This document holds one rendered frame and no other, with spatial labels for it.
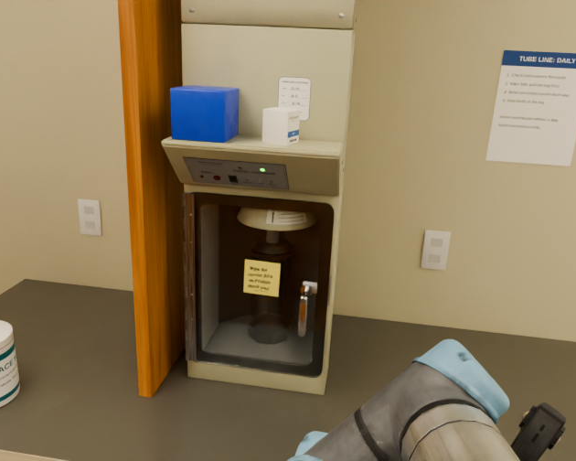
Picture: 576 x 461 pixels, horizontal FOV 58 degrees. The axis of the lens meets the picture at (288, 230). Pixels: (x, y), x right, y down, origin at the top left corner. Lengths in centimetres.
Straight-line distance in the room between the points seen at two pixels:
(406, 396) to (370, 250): 110
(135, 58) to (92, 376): 73
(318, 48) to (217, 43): 19
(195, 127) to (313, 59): 25
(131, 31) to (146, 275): 46
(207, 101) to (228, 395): 65
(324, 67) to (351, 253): 68
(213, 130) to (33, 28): 89
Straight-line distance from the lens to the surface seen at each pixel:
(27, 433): 121
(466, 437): 39
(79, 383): 132
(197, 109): 95
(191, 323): 120
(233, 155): 95
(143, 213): 105
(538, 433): 57
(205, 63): 105
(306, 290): 109
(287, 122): 93
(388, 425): 46
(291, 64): 102
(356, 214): 150
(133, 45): 101
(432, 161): 147
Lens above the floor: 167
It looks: 19 degrees down
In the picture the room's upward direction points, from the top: 3 degrees clockwise
